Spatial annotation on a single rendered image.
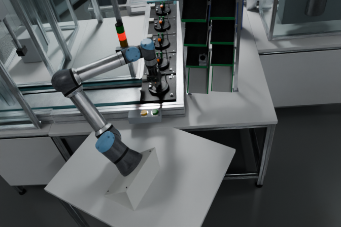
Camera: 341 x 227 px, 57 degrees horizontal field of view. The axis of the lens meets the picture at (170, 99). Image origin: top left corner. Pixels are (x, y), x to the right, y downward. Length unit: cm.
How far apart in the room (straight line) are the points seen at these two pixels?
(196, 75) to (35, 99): 117
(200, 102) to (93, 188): 88
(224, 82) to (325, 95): 134
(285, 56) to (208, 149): 115
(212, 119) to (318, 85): 127
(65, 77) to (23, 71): 126
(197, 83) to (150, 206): 81
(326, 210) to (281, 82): 107
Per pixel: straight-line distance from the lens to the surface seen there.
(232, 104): 216
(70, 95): 179
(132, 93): 222
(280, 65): 276
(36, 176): 284
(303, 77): 293
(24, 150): 255
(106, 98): 225
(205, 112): 210
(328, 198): 287
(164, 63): 230
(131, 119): 202
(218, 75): 205
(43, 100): 244
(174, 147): 194
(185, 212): 174
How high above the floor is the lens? 244
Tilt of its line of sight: 46 degrees down
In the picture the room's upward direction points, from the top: 9 degrees counter-clockwise
